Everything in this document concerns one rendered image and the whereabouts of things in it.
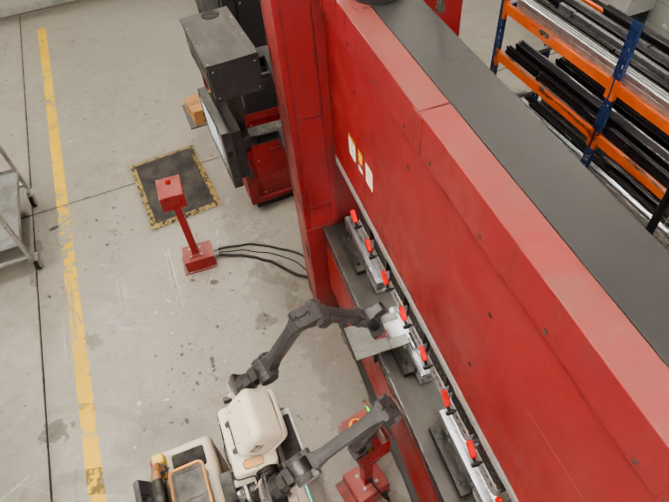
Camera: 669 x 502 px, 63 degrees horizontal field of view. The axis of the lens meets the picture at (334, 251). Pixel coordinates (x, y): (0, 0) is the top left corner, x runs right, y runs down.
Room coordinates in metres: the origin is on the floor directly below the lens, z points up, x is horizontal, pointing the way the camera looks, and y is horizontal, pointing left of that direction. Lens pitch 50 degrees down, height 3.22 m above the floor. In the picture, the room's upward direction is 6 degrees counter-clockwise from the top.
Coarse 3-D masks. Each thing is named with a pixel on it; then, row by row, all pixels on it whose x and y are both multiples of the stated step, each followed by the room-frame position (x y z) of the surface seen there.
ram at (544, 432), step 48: (336, 48) 2.01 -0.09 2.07; (336, 96) 2.06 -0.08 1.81; (336, 144) 2.12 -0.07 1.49; (384, 144) 1.51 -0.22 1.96; (384, 192) 1.51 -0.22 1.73; (432, 192) 1.15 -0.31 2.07; (384, 240) 1.51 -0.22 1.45; (432, 240) 1.12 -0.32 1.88; (432, 288) 1.08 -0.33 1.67; (480, 288) 0.84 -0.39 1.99; (432, 336) 1.04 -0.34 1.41; (480, 336) 0.79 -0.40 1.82; (528, 336) 0.64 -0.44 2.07; (480, 384) 0.73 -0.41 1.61; (528, 384) 0.58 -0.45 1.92; (576, 384) 0.48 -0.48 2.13; (528, 432) 0.52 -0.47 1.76; (576, 432) 0.42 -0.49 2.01; (528, 480) 0.45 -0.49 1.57; (576, 480) 0.36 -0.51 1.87; (624, 480) 0.29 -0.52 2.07
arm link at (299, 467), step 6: (306, 456) 0.69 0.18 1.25; (294, 462) 0.67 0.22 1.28; (300, 462) 0.67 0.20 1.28; (306, 462) 0.67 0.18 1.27; (288, 468) 0.65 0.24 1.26; (294, 468) 0.65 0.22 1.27; (300, 468) 0.65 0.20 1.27; (306, 468) 0.65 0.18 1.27; (312, 468) 0.65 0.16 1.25; (282, 474) 0.64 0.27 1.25; (288, 474) 0.64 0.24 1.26; (294, 474) 0.63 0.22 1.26; (300, 474) 0.63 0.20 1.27; (288, 480) 0.62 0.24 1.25; (294, 480) 0.61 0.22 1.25
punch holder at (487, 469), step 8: (480, 440) 0.66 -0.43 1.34; (480, 448) 0.64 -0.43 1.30; (480, 456) 0.63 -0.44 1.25; (488, 456) 0.60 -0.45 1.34; (488, 464) 0.59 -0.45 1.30; (488, 472) 0.57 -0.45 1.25; (496, 472) 0.55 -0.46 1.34; (488, 480) 0.56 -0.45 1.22; (496, 480) 0.53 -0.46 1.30; (496, 488) 0.52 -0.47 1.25; (504, 488) 0.53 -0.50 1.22
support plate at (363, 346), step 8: (384, 320) 1.39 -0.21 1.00; (392, 320) 1.38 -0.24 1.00; (344, 328) 1.37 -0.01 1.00; (352, 328) 1.36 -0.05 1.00; (360, 328) 1.36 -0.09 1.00; (352, 336) 1.32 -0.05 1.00; (360, 336) 1.32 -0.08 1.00; (368, 336) 1.31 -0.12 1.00; (400, 336) 1.29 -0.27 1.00; (352, 344) 1.28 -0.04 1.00; (360, 344) 1.27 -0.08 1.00; (368, 344) 1.27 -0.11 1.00; (376, 344) 1.26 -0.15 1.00; (384, 344) 1.26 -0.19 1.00; (392, 344) 1.26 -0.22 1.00; (400, 344) 1.25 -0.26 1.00; (360, 352) 1.23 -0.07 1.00; (368, 352) 1.23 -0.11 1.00; (376, 352) 1.22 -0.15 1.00
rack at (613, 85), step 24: (504, 0) 3.54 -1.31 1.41; (504, 24) 3.52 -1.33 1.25; (528, 24) 3.27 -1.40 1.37; (624, 48) 2.55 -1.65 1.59; (600, 72) 2.63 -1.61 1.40; (624, 72) 2.50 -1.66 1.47; (552, 96) 2.93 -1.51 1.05; (624, 96) 2.43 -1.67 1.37; (576, 120) 2.68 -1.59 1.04; (600, 120) 2.52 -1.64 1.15; (648, 120) 2.25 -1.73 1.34; (600, 144) 2.46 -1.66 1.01; (624, 168) 2.25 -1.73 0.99
